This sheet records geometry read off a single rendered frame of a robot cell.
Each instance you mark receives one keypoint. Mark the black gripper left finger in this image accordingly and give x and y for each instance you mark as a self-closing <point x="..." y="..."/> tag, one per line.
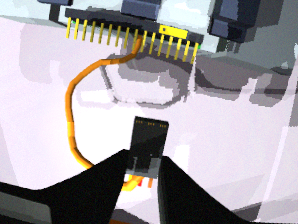
<point x="87" y="198"/>

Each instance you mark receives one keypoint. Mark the black pin header strip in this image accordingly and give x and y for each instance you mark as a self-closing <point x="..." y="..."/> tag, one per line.
<point x="134" y="25"/>

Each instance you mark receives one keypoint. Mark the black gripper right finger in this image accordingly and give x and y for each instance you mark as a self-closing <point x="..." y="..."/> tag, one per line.
<point x="182" y="201"/>

